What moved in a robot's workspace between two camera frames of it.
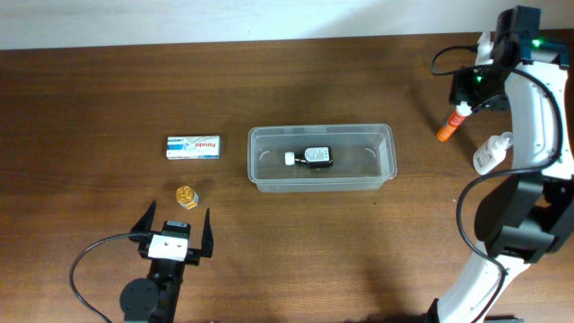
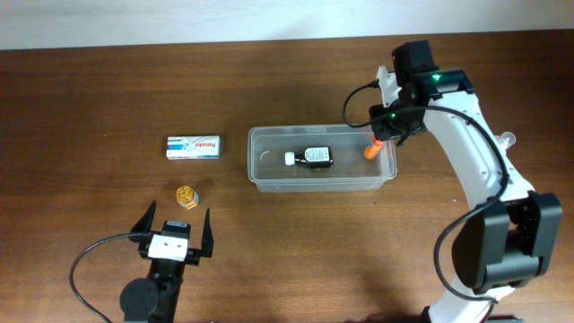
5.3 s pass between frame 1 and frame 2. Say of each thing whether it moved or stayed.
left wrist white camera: stayed
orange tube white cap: moved
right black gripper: moved
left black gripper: stayed
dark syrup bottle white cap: stayed
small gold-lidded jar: stayed
